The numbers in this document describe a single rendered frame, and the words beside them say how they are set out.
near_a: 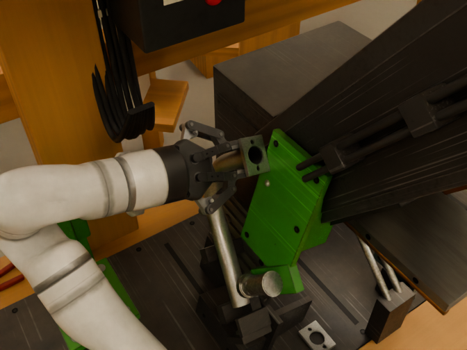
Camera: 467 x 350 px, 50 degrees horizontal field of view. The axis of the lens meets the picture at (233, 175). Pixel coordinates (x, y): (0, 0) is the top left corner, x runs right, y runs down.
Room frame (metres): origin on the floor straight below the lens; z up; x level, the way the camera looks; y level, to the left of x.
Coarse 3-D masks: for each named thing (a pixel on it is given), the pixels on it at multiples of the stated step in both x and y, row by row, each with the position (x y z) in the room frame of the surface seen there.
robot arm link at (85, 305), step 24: (96, 264) 0.33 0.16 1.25; (48, 288) 0.29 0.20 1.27; (72, 288) 0.30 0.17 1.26; (96, 288) 0.30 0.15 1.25; (72, 312) 0.28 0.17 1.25; (96, 312) 0.28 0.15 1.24; (120, 312) 0.29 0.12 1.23; (72, 336) 0.26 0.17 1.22; (96, 336) 0.26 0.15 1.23; (120, 336) 0.26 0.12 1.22; (144, 336) 0.27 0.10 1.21
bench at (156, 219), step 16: (160, 208) 0.75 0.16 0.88; (176, 208) 0.75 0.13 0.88; (192, 208) 0.75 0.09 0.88; (144, 224) 0.70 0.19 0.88; (160, 224) 0.70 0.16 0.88; (128, 240) 0.66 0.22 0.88; (96, 256) 0.62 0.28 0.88; (16, 272) 0.58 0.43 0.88; (16, 288) 0.54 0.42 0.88; (32, 288) 0.54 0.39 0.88; (0, 304) 0.51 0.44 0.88
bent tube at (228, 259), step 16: (240, 144) 0.53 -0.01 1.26; (256, 144) 0.54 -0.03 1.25; (224, 160) 0.56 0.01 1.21; (240, 160) 0.53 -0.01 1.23; (256, 160) 0.54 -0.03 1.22; (208, 192) 0.56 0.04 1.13; (224, 224) 0.53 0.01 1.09; (224, 240) 0.51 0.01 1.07; (224, 256) 0.49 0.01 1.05; (224, 272) 0.47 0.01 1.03; (240, 272) 0.48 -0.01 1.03; (240, 304) 0.43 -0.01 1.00
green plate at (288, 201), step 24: (288, 144) 0.52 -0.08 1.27; (288, 168) 0.50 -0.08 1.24; (312, 168) 0.48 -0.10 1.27; (264, 192) 0.52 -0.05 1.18; (288, 192) 0.49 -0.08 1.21; (312, 192) 0.46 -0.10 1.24; (264, 216) 0.50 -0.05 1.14; (288, 216) 0.47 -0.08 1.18; (312, 216) 0.45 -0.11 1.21; (264, 240) 0.48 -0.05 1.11; (288, 240) 0.45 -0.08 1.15; (312, 240) 0.47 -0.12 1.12
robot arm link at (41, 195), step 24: (24, 168) 0.39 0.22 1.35; (48, 168) 0.40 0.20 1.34; (72, 168) 0.41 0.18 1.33; (96, 168) 0.42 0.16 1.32; (120, 168) 0.43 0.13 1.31; (0, 192) 0.35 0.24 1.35; (24, 192) 0.36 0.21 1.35; (48, 192) 0.37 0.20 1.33; (72, 192) 0.38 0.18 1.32; (96, 192) 0.40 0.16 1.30; (120, 192) 0.41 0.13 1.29; (0, 216) 0.33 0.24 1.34; (24, 216) 0.34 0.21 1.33; (48, 216) 0.35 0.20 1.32; (72, 216) 0.36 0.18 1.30; (96, 216) 0.39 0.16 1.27
